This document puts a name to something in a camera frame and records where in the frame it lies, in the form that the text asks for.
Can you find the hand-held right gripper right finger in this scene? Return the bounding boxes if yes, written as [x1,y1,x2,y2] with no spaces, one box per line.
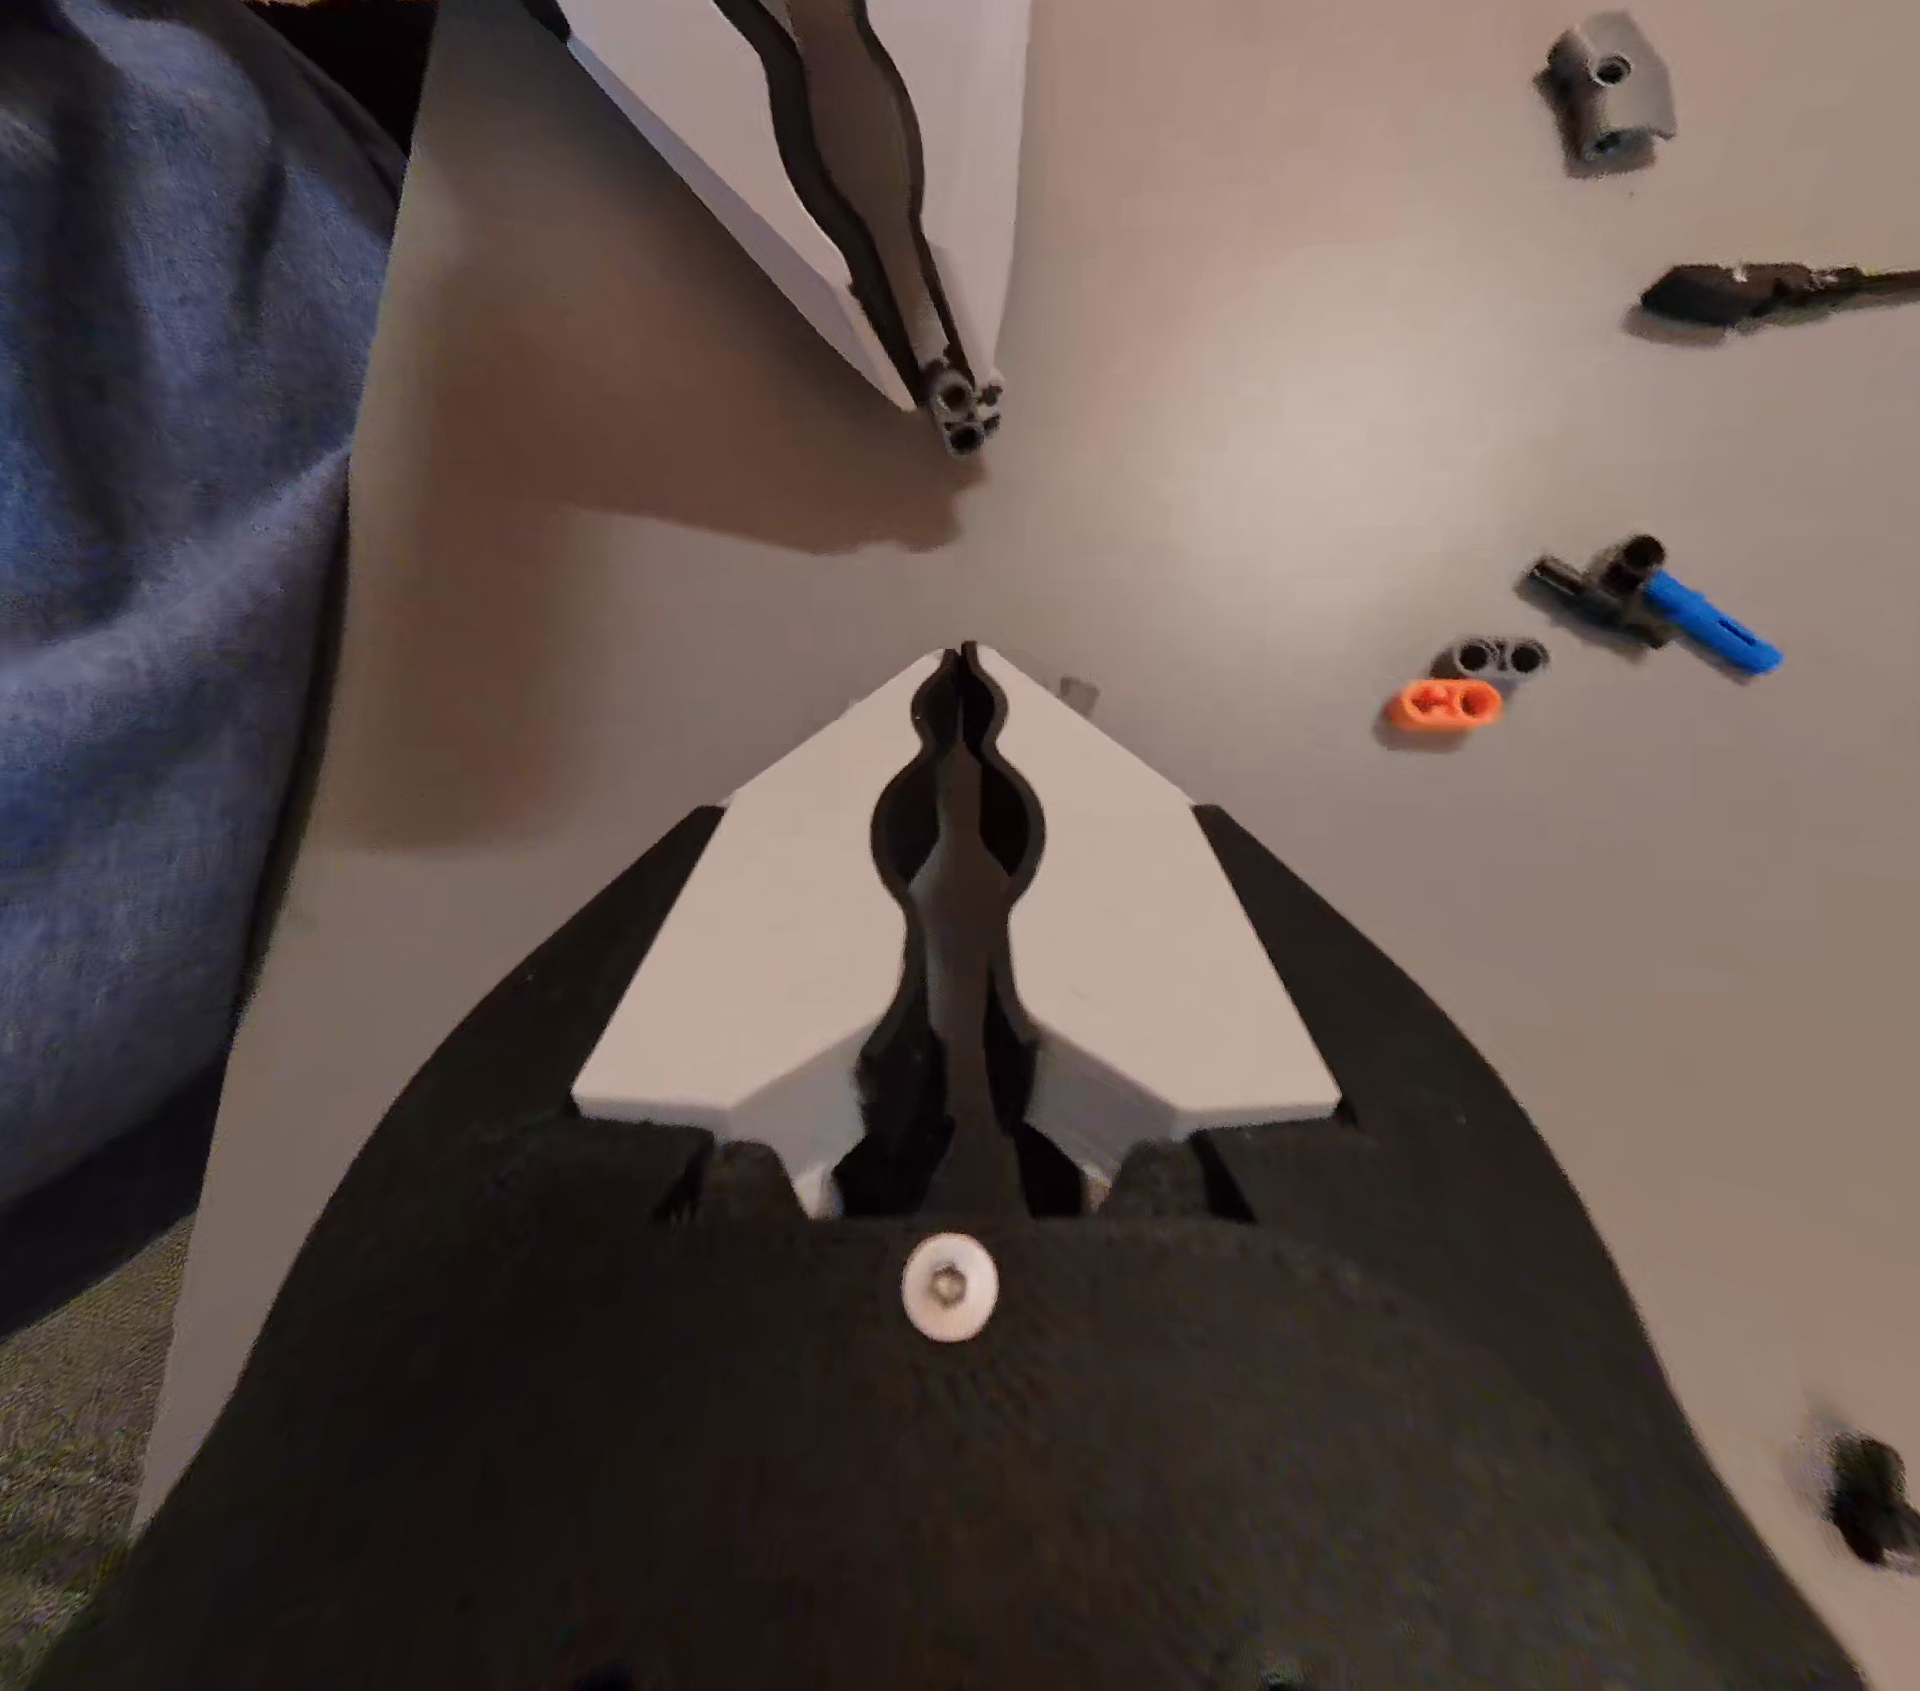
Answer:
[959,638,1345,1213]

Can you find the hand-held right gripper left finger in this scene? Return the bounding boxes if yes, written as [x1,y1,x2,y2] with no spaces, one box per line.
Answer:
[572,645,964,1213]

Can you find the dark grey square lego connector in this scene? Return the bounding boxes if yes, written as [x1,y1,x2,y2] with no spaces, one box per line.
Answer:
[922,360,1010,460]

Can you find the blurred black lego piece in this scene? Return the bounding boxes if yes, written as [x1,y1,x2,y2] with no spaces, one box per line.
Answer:
[1824,1429,1920,1572]

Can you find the orange two-hole beam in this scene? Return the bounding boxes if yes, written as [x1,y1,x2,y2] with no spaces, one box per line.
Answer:
[1384,678,1508,735]

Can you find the blue pin with black connector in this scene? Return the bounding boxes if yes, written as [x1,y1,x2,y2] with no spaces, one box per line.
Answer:
[1530,535,1790,677]

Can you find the dark grey connector with hole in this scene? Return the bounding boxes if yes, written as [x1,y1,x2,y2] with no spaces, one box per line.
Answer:
[1540,12,1680,166]

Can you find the person's blue sweatshirt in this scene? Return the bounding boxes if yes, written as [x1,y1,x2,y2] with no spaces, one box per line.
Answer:
[0,0,407,1213]

